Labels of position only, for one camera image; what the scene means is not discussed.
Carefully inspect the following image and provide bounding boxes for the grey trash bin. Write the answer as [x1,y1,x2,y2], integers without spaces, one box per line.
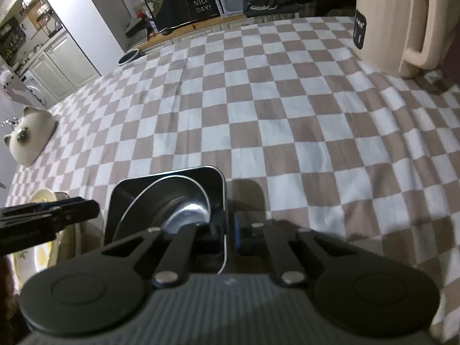
[118,48,141,66]

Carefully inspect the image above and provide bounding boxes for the large rectangular steel tray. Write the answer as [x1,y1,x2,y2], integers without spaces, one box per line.
[103,164,228,276]

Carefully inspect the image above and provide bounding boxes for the checkered tablecloth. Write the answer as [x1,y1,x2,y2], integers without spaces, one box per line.
[5,17,459,344]

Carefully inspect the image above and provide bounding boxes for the white kitchen cabinets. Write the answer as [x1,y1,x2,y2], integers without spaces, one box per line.
[18,29,100,108]

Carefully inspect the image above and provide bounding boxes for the cat shaped ceramic dish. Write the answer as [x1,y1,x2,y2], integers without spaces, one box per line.
[4,106,58,167]

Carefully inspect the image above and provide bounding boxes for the beige electric kettle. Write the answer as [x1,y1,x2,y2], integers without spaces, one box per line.
[352,0,449,78]

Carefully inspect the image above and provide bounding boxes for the silver faucet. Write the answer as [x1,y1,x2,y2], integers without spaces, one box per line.
[1,117,20,129]

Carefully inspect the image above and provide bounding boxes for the round steel bowl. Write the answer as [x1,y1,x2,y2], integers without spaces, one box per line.
[113,175,211,241]

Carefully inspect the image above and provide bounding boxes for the cream two-handled bowl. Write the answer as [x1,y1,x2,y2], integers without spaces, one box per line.
[29,188,83,268]

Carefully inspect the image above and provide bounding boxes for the floral scalloped ceramic bowl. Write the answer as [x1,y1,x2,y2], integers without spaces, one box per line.
[10,234,62,291]

